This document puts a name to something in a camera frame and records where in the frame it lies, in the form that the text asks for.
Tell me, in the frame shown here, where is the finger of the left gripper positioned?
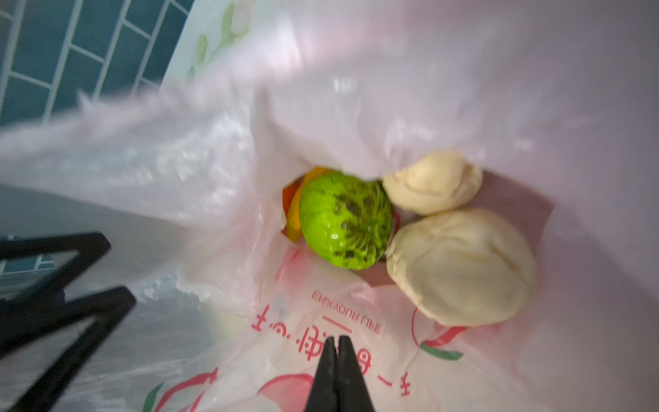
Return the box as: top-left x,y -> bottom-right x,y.
1,233 -> 111,304
1,287 -> 137,411

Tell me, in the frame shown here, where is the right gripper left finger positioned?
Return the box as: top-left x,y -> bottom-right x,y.
305,336 -> 339,412

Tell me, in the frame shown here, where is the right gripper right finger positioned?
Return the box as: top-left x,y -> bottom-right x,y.
336,336 -> 375,412

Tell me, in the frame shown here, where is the pink plastic bag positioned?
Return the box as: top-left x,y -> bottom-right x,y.
1,1 -> 658,411

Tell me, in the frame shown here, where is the large cream fake bun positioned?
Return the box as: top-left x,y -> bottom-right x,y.
386,209 -> 538,327

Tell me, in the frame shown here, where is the orange fake fruit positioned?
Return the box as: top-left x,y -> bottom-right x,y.
282,167 -> 331,243

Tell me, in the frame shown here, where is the green fake fruit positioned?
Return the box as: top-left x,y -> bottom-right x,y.
299,172 -> 394,271

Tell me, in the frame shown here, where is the small cream fake bun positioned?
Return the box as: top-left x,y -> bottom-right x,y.
383,151 -> 484,216

